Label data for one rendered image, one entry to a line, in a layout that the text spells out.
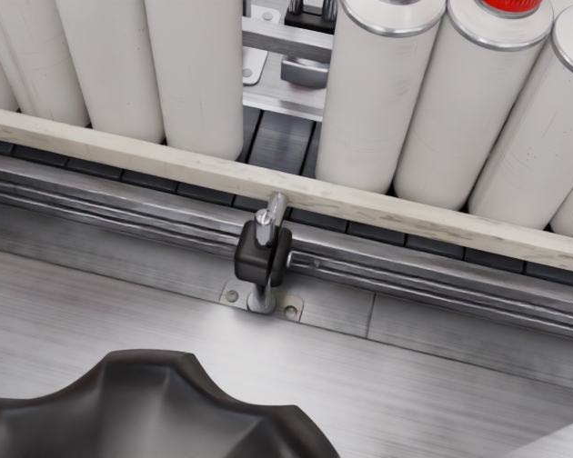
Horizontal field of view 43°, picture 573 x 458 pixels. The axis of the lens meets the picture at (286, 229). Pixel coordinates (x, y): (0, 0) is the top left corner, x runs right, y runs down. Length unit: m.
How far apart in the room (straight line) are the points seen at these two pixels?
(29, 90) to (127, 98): 0.07
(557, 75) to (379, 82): 0.08
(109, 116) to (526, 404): 0.30
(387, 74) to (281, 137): 0.15
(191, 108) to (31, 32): 0.10
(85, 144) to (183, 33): 0.12
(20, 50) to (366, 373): 0.27
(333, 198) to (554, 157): 0.13
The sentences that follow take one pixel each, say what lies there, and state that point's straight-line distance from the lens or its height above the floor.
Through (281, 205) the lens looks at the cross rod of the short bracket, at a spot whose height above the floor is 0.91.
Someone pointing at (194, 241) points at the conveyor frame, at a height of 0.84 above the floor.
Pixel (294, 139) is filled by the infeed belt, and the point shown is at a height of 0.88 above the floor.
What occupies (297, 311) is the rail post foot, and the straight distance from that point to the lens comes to 0.50.
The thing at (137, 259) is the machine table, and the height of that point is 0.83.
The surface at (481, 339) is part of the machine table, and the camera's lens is 0.51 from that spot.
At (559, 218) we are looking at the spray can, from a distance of 0.49.
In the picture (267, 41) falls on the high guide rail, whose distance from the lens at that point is 0.46.
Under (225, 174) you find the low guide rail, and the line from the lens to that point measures 0.45.
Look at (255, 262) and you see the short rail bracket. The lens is 0.41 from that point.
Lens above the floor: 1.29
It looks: 60 degrees down
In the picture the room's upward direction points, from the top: 5 degrees clockwise
